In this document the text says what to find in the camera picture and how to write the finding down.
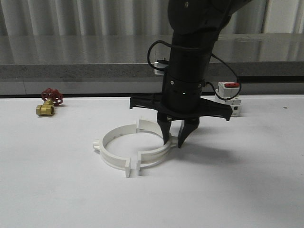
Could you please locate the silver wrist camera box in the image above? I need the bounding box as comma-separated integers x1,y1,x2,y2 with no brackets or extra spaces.
154,58,169,76

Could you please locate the brass valve with red handwheel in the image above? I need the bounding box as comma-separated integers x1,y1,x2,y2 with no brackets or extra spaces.
36,88,63,116

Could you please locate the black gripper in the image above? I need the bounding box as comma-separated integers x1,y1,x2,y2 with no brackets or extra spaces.
130,71,232,148

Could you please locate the white half clamp with lug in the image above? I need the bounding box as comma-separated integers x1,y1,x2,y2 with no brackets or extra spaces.
93,122,139,178

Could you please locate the white circuit breaker red switch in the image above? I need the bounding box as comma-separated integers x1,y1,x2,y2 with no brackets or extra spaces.
214,82,241,117

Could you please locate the white half pipe clamp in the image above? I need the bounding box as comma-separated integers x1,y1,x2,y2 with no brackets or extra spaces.
136,119,178,171

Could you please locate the grey stone counter ledge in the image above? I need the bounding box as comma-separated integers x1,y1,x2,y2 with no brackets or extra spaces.
0,34,304,96

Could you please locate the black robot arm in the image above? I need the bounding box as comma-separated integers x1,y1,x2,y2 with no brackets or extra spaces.
130,0,247,146

